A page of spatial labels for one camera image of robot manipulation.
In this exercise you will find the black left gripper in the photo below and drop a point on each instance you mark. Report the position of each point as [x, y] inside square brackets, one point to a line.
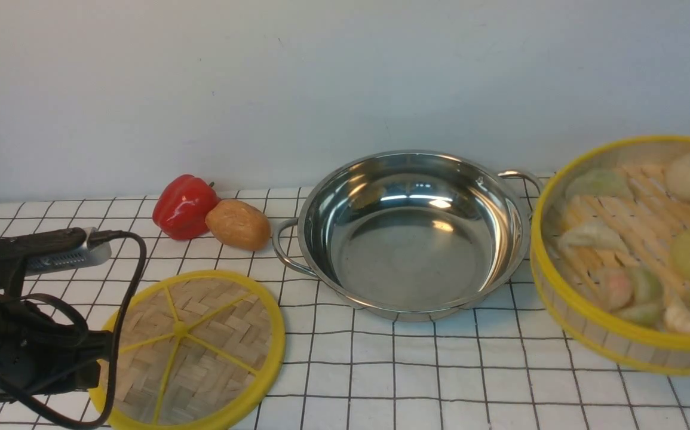
[47, 348]

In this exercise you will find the woven bamboo steamer lid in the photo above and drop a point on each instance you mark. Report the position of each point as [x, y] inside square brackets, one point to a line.
[199, 350]

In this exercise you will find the yellow rimmed bamboo steamer basket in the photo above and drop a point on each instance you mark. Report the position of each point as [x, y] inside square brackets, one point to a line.
[652, 333]

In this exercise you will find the stainless steel pot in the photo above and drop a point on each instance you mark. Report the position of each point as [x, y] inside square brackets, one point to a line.
[410, 235]

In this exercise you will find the red bell pepper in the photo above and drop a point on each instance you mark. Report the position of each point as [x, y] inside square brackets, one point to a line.
[183, 206]

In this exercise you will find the brown potato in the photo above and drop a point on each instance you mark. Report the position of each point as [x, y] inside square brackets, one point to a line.
[238, 224]

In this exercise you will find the checkered white tablecloth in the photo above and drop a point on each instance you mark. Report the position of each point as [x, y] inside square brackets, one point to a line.
[503, 365]

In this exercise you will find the white dumpling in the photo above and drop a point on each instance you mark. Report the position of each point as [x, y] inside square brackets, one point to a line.
[593, 234]

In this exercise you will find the pale green dumpling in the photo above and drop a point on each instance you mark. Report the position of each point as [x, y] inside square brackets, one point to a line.
[600, 182]

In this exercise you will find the pink tinted dumpling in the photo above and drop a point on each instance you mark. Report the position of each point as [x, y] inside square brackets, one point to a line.
[616, 288]

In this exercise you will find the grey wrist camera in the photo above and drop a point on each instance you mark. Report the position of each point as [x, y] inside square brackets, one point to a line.
[53, 251]

